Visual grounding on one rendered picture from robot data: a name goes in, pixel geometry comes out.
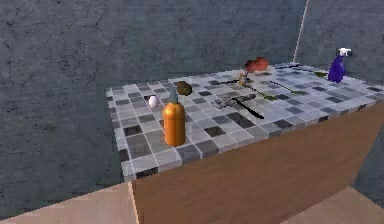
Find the red tomato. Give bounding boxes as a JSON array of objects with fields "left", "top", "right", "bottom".
[
  {"left": 244, "top": 59, "right": 257, "bottom": 74},
  {"left": 254, "top": 56, "right": 270, "bottom": 72}
]

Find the green tipped long utensil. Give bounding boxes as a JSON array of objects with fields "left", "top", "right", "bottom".
[
  {"left": 245, "top": 84, "right": 278, "bottom": 102},
  {"left": 268, "top": 80, "right": 310, "bottom": 96},
  {"left": 295, "top": 67, "right": 329, "bottom": 78}
]

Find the brown potato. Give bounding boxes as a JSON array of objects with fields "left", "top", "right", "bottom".
[{"left": 176, "top": 80, "right": 193, "bottom": 97}]

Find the black handled spatula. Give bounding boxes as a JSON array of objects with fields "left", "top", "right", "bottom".
[{"left": 231, "top": 94, "right": 265, "bottom": 120}]

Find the purple spray bottle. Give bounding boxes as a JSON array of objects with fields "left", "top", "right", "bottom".
[{"left": 327, "top": 47, "right": 353, "bottom": 84}]

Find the orange bottle with grey cap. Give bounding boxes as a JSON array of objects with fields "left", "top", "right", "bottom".
[{"left": 162, "top": 87, "right": 187, "bottom": 148}]

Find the black knife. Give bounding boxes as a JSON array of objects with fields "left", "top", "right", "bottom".
[{"left": 274, "top": 63, "right": 301, "bottom": 71}]

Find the wooden counter with tiled top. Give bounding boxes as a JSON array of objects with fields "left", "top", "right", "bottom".
[{"left": 105, "top": 61, "right": 384, "bottom": 224}]

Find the grey wrench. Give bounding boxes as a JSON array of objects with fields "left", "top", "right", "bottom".
[{"left": 210, "top": 96, "right": 238, "bottom": 110}]

